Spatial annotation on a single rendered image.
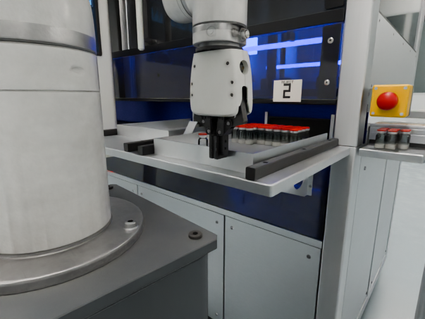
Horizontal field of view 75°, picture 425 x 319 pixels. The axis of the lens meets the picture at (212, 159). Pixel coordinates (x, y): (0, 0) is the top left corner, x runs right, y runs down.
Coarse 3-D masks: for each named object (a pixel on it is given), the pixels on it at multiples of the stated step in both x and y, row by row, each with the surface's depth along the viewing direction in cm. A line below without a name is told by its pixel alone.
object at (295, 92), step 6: (276, 84) 79; (282, 84) 78; (294, 84) 76; (300, 84) 75; (276, 90) 80; (282, 90) 79; (294, 90) 76; (300, 90) 75; (276, 96) 80; (282, 96) 79; (294, 96) 77; (300, 96) 75
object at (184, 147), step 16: (160, 144) 60; (176, 144) 56; (192, 144) 53; (208, 144) 72; (240, 144) 72; (256, 144) 72; (288, 144) 54; (304, 144) 59; (192, 160) 54; (208, 160) 51; (224, 160) 49; (240, 160) 46; (256, 160) 45
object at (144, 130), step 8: (168, 120) 107; (176, 120) 110; (184, 120) 113; (120, 128) 90; (128, 128) 87; (136, 128) 84; (144, 128) 81; (152, 128) 79; (160, 128) 104; (168, 128) 107; (176, 128) 108; (184, 128) 79; (200, 128) 84; (128, 136) 87; (136, 136) 85; (144, 136) 82; (152, 136) 79; (160, 136) 77
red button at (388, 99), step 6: (378, 96) 61; (384, 96) 60; (390, 96) 59; (396, 96) 59; (378, 102) 61; (384, 102) 60; (390, 102) 59; (396, 102) 59; (384, 108) 61; (390, 108) 60
